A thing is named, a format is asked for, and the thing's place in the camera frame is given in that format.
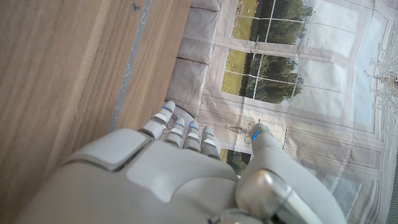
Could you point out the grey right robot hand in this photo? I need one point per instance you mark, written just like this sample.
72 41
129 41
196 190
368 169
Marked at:
174 180

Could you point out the printed window scene backdrop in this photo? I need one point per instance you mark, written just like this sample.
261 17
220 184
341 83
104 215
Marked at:
311 93

